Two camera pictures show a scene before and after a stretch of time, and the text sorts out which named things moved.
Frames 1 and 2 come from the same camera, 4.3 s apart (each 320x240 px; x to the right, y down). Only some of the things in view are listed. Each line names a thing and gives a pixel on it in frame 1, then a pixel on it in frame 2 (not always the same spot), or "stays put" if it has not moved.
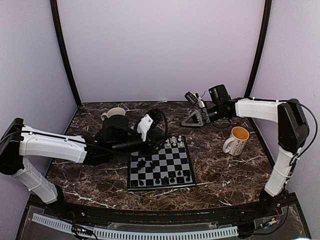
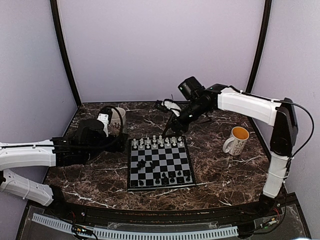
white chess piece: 179,139 stays put
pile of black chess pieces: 142,164 stays put
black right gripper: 197,120 → 174,123
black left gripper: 152,143 → 121,143
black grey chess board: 171,167 stays put
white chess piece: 173,139 stays put
